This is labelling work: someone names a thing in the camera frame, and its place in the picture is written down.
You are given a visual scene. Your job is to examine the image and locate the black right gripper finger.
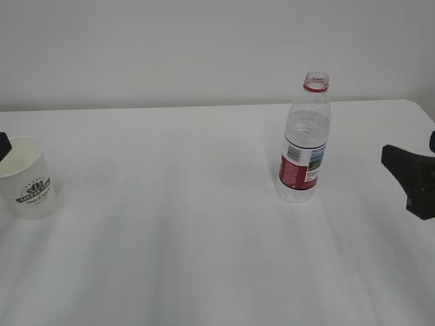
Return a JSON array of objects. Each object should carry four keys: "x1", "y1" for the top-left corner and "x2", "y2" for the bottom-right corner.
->
[{"x1": 381, "y1": 145, "x2": 435, "y2": 220}]

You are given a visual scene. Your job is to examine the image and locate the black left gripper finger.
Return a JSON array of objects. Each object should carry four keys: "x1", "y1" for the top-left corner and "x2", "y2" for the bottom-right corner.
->
[{"x1": 0, "y1": 132, "x2": 12, "y2": 162}]

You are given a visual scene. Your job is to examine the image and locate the white paper cup green logo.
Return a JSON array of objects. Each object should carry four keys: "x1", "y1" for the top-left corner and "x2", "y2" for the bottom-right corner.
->
[{"x1": 1, "y1": 137, "x2": 56, "y2": 219}]

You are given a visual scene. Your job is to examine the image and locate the clear water bottle red label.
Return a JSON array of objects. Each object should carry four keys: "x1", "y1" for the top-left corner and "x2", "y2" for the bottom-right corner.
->
[{"x1": 276, "y1": 71, "x2": 332, "y2": 204}]

